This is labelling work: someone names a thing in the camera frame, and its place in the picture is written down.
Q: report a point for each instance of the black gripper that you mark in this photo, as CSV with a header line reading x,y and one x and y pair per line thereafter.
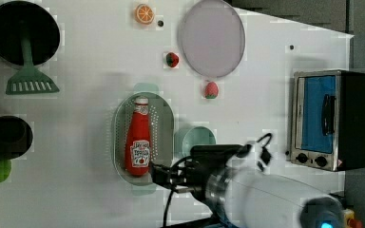
x,y
196,169

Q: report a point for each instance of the red plush ketchup bottle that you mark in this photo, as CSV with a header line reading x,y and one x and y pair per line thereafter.
x,y
138,141

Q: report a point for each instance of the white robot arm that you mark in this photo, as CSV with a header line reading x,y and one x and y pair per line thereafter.
x,y
247,197

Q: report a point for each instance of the green oval strainer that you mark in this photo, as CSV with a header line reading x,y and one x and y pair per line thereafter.
x,y
161,126

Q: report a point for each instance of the teal green cup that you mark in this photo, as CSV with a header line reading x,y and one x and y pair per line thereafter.
x,y
186,138

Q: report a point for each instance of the pink toy strawberry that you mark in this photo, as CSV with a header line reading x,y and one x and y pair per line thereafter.
x,y
211,90

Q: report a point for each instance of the dark red toy strawberry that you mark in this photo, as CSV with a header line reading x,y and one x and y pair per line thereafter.
x,y
172,59

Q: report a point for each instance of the lavender round plate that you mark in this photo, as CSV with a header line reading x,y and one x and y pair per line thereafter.
x,y
212,38

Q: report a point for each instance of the black pot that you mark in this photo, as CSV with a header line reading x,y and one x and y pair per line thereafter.
x,y
16,137

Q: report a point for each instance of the orange slice toy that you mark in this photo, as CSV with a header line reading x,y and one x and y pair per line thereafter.
x,y
144,14

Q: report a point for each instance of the green toy fruit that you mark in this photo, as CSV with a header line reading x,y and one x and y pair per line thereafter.
x,y
5,169

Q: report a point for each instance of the green slotted spatula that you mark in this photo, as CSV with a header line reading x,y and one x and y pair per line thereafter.
x,y
29,79

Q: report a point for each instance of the silver toaster oven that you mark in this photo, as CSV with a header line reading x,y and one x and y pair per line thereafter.
x,y
328,120

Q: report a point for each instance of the yellow red emergency button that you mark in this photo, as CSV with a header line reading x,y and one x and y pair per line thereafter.
x,y
350,221

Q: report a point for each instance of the black frying pan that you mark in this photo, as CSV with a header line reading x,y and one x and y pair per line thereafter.
x,y
43,32

